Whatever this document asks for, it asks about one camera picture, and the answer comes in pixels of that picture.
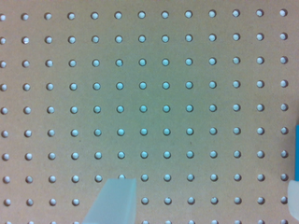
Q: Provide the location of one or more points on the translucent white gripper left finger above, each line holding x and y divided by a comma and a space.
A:
115, 204

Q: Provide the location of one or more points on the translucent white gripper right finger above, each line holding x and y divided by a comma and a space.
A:
293, 198

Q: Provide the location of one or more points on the blue block with hole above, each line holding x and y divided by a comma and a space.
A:
296, 164

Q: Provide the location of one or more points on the brown pegboard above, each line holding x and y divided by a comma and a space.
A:
196, 100

